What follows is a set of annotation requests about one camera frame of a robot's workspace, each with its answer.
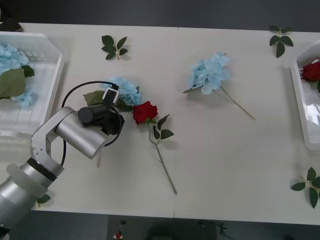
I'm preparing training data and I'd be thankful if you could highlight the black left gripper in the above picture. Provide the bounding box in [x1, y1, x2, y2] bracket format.
[100, 113, 125, 136]

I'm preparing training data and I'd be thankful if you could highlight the red rose with bent stem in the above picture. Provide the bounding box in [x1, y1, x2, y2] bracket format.
[132, 100, 178, 195]

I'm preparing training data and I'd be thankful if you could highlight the large pale blue hydrangea flower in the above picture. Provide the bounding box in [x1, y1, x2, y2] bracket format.
[82, 76, 144, 168]

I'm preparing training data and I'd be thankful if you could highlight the small blue hydrangea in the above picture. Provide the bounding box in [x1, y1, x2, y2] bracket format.
[0, 68, 35, 110]

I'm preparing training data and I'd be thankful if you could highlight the red rose with green stem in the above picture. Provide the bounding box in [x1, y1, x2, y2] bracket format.
[299, 61, 320, 95]

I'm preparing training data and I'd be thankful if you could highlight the shallow white box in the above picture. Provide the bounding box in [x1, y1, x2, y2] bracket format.
[289, 41, 320, 151]
[0, 31, 65, 153]

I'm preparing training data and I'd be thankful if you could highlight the loose green leaf twig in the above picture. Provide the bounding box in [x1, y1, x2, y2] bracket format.
[101, 34, 129, 61]
[290, 166, 320, 210]
[268, 24, 295, 59]
[36, 193, 52, 208]

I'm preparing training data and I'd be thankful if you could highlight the pale blue hydrangea, bare stem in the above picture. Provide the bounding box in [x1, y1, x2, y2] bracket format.
[182, 51, 256, 121]

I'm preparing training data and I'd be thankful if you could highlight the dark box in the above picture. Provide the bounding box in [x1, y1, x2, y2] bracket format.
[0, 21, 25, 33]

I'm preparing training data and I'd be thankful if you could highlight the pale grey left wrist camera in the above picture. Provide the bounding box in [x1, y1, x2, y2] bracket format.
[102, 87, 120, 105]

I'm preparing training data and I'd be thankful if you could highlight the black left wrist camera cable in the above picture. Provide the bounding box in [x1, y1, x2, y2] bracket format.
[60, 80, 126, 167]

